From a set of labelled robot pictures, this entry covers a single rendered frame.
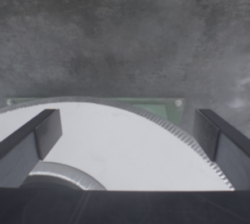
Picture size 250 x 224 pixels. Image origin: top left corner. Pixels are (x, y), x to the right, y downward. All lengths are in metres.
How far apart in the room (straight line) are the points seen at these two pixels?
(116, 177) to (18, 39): 0.74
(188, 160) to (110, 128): 0.26
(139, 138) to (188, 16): 0.51
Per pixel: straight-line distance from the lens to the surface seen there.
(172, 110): 1.02
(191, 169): 0.54
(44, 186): 0.65
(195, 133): 0.17
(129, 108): 0.67
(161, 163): 0.54
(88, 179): 0.52
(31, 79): 1.06
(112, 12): 0.76
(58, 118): 0.16
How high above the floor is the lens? 0.73
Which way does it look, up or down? 49 degrees down
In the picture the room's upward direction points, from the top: 175 degrees counter-clockwise
